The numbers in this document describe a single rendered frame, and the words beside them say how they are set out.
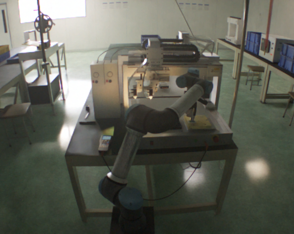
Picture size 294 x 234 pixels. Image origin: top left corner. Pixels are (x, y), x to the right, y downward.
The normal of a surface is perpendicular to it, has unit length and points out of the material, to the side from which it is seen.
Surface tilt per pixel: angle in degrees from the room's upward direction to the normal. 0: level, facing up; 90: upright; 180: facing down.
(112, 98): 90
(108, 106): 90
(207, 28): 90
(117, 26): 90
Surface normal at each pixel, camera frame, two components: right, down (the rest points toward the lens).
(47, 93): 0.07, 0.46
